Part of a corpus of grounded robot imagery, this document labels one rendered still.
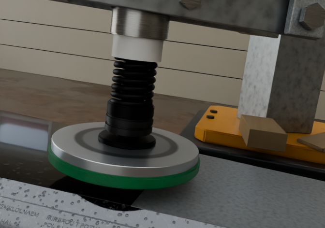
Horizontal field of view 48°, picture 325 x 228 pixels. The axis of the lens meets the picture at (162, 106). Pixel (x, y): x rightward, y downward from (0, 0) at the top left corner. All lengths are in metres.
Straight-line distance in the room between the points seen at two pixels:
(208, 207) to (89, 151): 0.17
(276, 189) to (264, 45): 0.73
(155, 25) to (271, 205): 0.30
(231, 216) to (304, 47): 0.84
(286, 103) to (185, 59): 5.50
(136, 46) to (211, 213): 0.24
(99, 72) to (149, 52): 6.67
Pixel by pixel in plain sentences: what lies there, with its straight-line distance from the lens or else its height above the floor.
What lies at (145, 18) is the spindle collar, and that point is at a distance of 0.48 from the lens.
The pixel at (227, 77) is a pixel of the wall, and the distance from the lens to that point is 6.67.
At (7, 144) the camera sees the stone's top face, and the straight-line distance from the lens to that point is 0.68.
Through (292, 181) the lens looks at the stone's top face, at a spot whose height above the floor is 0.82.
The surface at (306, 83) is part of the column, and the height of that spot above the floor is 0.95.
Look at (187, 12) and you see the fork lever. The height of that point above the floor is 1.07.
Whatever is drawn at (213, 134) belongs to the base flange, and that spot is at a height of 0.77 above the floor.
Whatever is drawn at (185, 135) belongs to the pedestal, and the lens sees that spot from 1.17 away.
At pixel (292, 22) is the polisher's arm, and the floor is 1.07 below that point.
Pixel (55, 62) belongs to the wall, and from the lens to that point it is 7.54.
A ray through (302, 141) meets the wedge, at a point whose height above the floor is 0.79.
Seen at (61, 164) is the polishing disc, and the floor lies 0.86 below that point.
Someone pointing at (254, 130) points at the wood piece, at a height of 0.83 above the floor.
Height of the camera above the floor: 1.03
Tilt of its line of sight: 11 degrees down
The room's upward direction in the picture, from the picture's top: 7 degrees clockwise
